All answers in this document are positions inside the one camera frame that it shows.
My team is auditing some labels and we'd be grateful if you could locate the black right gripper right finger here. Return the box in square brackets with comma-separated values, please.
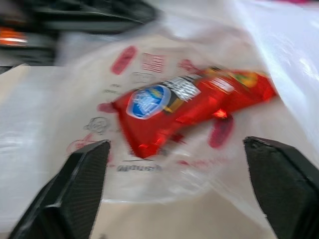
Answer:
[243, 136, 319, 239]

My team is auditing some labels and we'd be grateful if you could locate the red snack packet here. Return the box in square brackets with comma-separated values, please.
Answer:
[112, 66, 278, 159]

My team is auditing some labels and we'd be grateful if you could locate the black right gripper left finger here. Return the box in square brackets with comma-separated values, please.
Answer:
[9, 139, 111, 239]

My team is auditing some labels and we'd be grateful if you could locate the black and orange object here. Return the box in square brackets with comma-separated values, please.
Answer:
[0, 0, 160, 67]

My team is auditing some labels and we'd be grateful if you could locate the translucent white printed plastic bag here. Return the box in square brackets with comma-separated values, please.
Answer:
[0, 0, 319, 203]

